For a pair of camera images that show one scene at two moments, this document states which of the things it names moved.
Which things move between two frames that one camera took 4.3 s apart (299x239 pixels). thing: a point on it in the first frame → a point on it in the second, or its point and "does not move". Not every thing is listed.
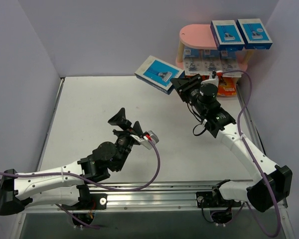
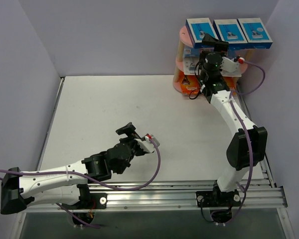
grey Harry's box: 157,74 → 196,28
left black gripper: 126,126 → 131,134
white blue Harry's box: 254,34 does not move
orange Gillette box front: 230,87 does not move
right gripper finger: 187,82 → 223,46
